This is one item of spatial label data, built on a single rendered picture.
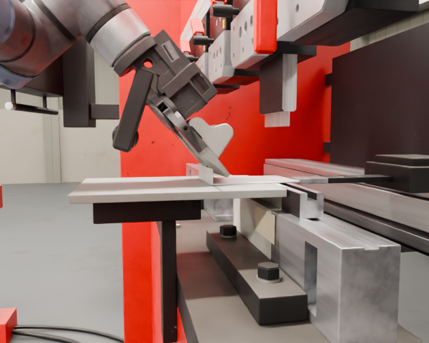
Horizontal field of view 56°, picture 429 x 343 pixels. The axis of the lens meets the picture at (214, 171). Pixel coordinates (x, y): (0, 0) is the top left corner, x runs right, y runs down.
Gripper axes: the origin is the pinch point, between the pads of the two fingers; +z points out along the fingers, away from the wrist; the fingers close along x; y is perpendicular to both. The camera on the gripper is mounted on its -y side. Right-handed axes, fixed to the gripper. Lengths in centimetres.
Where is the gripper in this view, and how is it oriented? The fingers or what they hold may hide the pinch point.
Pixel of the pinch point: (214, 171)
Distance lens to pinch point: 59.2
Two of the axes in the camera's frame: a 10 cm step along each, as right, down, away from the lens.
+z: 6.4, 7.4, 2.0
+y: 7.4, -6.6, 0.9
